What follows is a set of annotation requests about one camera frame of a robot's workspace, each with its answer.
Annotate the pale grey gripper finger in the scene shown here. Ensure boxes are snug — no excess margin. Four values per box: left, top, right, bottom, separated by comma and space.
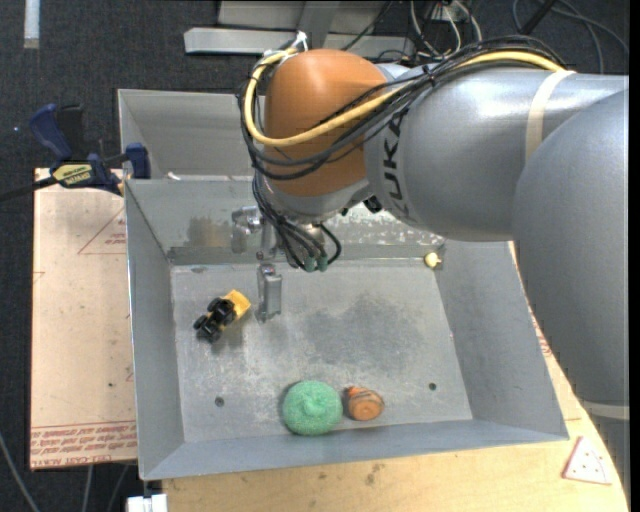
255, 264, 268, 323
265, 266, 283, 318

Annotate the yellow and black toy truck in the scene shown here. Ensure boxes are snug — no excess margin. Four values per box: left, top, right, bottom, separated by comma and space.
193, 289, 252, 344

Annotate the grey metal bin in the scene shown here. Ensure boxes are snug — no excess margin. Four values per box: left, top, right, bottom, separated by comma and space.
117, 88, 570, 482

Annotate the green round scrubber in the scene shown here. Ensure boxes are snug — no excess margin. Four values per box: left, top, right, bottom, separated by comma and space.
281, 379, 345, 437

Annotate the orange toy carrot piece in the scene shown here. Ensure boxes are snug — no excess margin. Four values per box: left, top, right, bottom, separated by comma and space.
342, 385, 386, 422

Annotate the brown cardboard board, red print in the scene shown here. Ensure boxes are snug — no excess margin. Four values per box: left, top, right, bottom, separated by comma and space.
29, 167, 139, 472

